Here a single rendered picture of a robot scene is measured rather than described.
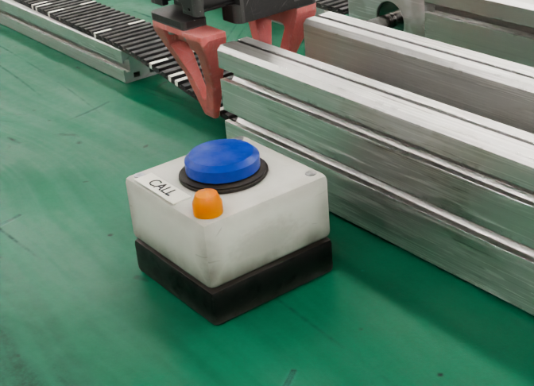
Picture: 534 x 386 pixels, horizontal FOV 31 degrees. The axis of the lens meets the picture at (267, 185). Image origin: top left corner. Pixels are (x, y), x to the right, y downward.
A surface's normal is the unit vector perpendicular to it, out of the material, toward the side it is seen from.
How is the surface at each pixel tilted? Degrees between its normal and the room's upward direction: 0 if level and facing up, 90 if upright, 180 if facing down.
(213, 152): 3
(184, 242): 90
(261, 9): 90
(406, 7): 90
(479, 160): 90
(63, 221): 0
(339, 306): 0
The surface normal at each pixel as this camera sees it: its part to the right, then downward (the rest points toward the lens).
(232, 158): -0.06, -0.88
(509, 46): -0.80, 0.33
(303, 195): 0.60, 0.31
